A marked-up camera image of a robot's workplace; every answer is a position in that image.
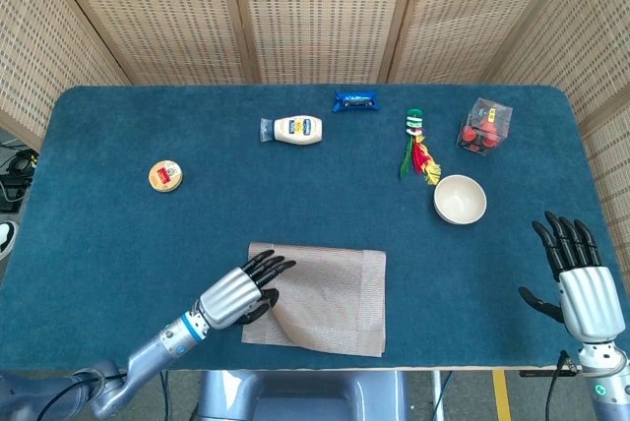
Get mayonnaise squeeze bottle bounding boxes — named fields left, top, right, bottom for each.
left=259, top=114, right=324, bottom=147

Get round yellow tin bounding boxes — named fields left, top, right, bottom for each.
left=148, top=159, right=184, bottom=194

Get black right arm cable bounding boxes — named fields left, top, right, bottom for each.
left=543, top=349, right=582, bottom=421

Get blue felt table cover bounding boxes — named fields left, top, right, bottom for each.
left=0, top=84, right=630, bottom=372

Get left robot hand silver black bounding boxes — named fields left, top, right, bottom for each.
left=196, top=249, right=297, bottom=331

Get white bowl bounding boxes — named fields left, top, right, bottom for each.
left=433, top=174, right=488, bottom=225

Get clear box with red toys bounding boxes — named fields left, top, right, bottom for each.
left=455, top=96, right=514, bottom=156

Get beige woven placemat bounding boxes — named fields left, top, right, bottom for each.
left=240, top=242, right=388, bottom=358

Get white shoe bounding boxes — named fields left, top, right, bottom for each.
left=0, top=220, right=20, bottom=261

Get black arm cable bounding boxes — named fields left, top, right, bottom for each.
left=36, top=374, right=124, bottom=421
left=543, top=349, right=582, bottom=421

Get white table leg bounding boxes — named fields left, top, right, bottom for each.
left=430, top=370, right=445, bottom=421

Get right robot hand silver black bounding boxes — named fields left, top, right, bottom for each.
left=518, top=210, right=625, bottom=343

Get colourful feather shuttlecock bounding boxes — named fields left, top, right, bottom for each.
left=398, top=107, right=443, bottom=187

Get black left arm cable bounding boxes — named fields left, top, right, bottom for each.
left=36, top=374, right=124, bottom=421

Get blue cable under table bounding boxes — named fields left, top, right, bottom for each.
left=157, top=370, right=171, bottom=421

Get blue snack packet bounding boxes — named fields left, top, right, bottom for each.
left=332, top=90, right=381, bottom=114

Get blue-grey robot torso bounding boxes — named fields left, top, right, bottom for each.
left=194, top=369, right=410, bottom=421

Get woven bamboo folding screen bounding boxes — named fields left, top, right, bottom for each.
left=0, top=0, right=630, bottom=274

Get black floor equipment with cables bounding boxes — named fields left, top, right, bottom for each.
left=0, top=140, right=40, bottom=215

